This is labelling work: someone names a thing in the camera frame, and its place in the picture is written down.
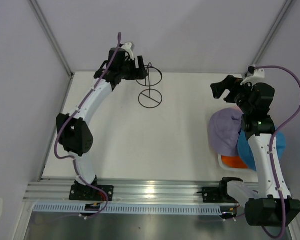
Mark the right aluminium frame post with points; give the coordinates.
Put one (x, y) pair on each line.
(272, 31)

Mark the blue bucket hat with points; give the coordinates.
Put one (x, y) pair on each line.
(245, 152)

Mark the white slotted cable duct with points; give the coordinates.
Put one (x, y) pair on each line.
(134, 209)

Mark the orange bucket hat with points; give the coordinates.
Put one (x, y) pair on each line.
(233, 162)

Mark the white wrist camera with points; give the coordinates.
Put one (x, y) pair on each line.
(128, 47)
(253, 75)

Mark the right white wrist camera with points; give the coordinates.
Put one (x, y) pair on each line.
(253, 75)

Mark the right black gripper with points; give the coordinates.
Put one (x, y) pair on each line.
(217, 89)

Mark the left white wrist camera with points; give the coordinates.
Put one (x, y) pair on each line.
(128, 47)

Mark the black wire hat stand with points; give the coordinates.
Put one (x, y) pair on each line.
(150, 98)

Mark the white plastic basket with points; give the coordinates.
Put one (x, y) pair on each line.
(229, 168)

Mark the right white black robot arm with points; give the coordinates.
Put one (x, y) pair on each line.
(272, 205)

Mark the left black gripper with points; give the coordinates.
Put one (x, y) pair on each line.
(139, 73)

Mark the aluminium mounting rail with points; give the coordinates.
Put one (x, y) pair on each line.
(125, 191)

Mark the left aluminium frame post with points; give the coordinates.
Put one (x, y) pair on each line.
(36, 9)

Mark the purple bucket hat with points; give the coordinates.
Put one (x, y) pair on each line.
(224, 128)

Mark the aluminium frame post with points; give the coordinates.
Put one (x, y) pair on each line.
(36, 9)
(272, 31)

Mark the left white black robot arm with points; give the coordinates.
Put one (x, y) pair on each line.
(73, 132)

